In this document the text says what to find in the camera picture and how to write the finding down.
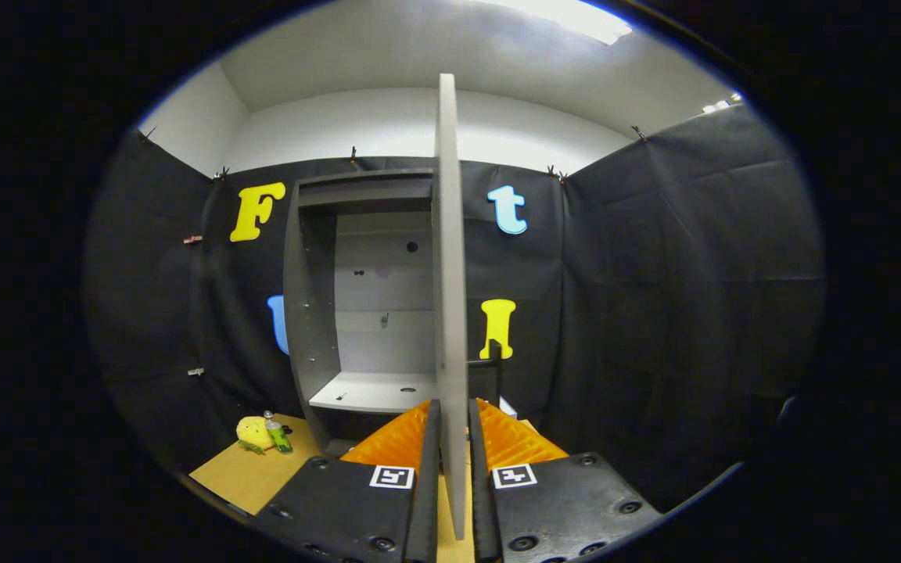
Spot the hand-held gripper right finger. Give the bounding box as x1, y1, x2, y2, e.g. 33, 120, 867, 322
468, 397, 664, 563

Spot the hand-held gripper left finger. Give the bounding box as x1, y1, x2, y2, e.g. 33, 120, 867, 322
253, 397, 442, 563

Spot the black door handle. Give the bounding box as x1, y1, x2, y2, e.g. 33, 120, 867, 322
468, 339, 504, 409

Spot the beige shoe cabinet door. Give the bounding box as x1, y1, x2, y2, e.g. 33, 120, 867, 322
431, 73, 469, 541

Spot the grey shoe cabinet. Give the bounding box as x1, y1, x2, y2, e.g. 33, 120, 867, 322
282, 168, 440, 459

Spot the green drink bottle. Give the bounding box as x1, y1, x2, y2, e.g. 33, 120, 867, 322
263, 410, 294, 455

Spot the yellow plush toy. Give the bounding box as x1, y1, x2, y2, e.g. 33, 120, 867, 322
235, 415, 278, 456

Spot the black backdrop cloth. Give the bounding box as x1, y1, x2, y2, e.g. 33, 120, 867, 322
83, 102, 825, 514

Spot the long ceiling light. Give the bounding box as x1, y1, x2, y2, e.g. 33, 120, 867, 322
490, 0, 633, 45

